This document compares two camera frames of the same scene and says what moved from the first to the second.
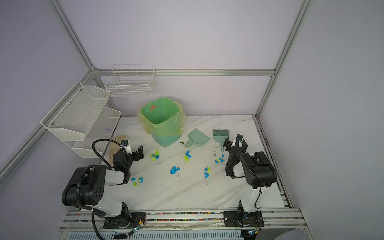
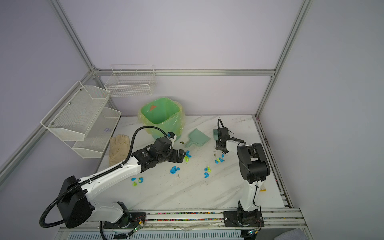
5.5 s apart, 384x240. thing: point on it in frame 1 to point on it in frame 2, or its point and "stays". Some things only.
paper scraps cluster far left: [140, 180] stays
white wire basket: [129, 80] stays
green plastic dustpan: [198, 138] stays
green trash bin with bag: [163, 118] stays
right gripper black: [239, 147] to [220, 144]
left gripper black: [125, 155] to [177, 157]
